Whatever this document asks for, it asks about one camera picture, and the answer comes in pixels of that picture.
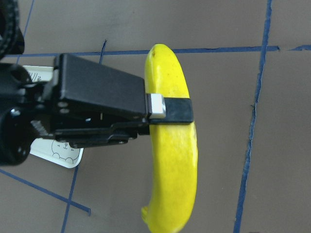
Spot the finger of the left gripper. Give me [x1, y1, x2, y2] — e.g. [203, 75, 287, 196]
[146, 93, 194, 125]

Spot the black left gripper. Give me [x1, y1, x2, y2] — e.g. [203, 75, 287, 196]
[0, 54, 150, 165]

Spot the yellow banana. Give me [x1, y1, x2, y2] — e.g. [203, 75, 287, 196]
[141, 44, 198, 233]

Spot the white bear tray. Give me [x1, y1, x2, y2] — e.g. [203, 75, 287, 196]
[23, 65, 84, 168]

